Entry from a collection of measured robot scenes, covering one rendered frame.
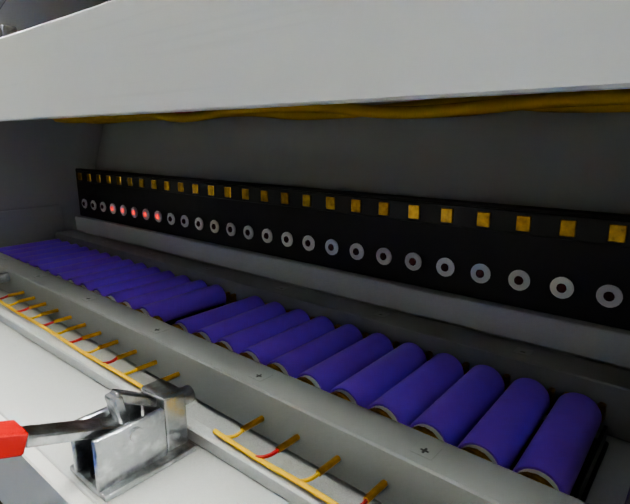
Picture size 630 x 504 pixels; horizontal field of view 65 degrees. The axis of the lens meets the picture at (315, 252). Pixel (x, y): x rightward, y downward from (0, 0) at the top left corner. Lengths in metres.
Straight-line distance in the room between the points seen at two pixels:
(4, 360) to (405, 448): 0.24
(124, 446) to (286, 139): 0.28
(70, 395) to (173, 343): 0.06
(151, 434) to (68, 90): 0.16
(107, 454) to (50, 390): 0.10
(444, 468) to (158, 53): 0.18
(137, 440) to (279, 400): 0.06
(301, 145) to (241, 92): 0.24
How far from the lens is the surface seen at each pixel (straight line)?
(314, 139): 0.40
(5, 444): 0.19
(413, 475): 0.18
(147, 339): 0.28
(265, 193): 0.36
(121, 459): 0.21
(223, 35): 0.18
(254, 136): 0.45
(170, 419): 0.22
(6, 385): 0.32
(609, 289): 0.27
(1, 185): 0.63
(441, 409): 0.22
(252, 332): 0.29
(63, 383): 0.30
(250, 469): 0.21
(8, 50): 0.34
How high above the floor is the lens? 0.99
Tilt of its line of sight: level
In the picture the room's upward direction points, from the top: 11 degrees clockwise
